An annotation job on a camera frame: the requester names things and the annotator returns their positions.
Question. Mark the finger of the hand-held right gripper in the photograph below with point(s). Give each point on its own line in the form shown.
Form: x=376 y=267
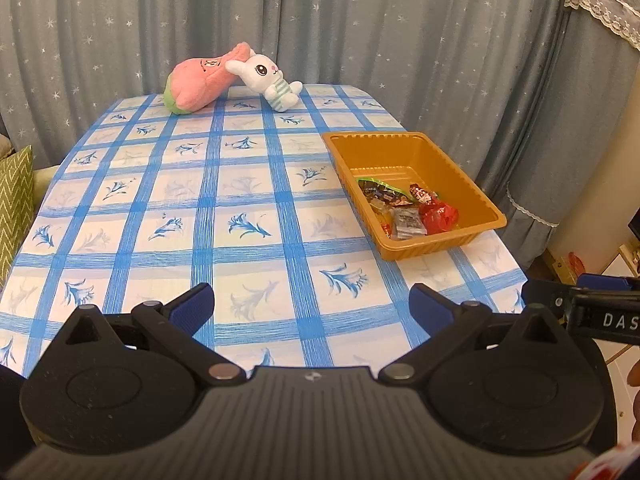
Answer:
x=610 y=282
x=547 y=294

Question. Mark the pink plush toy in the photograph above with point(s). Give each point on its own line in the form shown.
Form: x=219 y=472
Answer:
x=200 y=80

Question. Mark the blue checked tablecloth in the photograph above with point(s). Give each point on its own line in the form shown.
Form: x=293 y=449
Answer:
x=240 y=185

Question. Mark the green edged snack packet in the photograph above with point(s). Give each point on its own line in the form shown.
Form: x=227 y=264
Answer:
x=385 y=191

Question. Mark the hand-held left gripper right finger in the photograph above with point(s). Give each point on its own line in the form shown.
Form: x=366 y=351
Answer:
x=430 y=310

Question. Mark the red candy wrappers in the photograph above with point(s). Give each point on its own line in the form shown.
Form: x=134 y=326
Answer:
x=422 y=194

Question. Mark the clear nut snack packet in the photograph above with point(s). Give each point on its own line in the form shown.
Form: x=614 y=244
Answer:
x=407 y=222

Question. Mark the grey lace trimmed cover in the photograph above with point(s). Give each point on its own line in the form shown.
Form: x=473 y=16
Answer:
x=575 y=110

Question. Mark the black monitor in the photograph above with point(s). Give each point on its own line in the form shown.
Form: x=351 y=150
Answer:
x=635 y=222

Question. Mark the red white clothing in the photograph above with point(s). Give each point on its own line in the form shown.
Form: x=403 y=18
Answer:
x=610 y=465

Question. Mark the green chevron cushion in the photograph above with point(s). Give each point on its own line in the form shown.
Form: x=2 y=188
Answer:
x=15 y=210

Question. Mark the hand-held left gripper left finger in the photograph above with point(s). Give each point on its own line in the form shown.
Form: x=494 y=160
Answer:
x=192 y=307

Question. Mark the white board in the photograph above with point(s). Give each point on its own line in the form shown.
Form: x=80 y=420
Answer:
x=620 y=365

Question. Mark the white bunny plush toy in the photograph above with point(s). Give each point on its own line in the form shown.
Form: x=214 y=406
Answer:
x=262 y=77

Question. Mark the orange plastic tray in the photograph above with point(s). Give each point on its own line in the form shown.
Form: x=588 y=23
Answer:
x=400 y=155

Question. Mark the person's right hand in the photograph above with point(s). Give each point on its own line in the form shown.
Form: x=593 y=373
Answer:
x=636 y=415

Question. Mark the red candy wrapper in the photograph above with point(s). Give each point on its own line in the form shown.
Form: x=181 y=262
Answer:
x=446 y=212

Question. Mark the grey star curtain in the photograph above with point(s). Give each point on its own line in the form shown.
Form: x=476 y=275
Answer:
x=350 y=20

